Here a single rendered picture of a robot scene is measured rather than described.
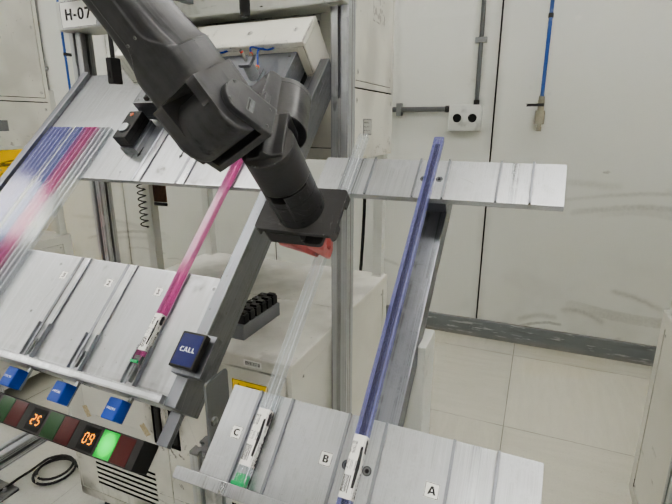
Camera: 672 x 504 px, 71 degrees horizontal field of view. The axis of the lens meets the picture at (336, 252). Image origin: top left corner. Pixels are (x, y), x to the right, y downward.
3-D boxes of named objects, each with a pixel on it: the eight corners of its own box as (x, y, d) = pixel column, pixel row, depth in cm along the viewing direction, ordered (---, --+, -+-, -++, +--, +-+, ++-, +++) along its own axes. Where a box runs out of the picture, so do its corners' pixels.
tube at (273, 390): (247, 489, 49) (242, 487, 48) (235, 485, 49) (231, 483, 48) (368, 139, 73) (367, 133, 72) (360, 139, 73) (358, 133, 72)
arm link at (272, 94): (169, 144, 45) (222, 97, 40) (195, 68, 51) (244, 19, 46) (265, 205, 52) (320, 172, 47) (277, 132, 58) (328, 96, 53)
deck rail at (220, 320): (198, 419, 68) (174, 408, 63) (187, 416, 68) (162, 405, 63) (337, 82, 100) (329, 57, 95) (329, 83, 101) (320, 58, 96)
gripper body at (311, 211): (277, 194, 60) (254, 153, 54) (352, 199, 56) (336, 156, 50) (259, 236, 57) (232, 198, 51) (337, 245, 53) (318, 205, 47)
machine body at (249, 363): (297, 604, 110) (290, 366, 93) (84, 510, 137) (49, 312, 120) (382, 438, 167) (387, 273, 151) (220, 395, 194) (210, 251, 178)
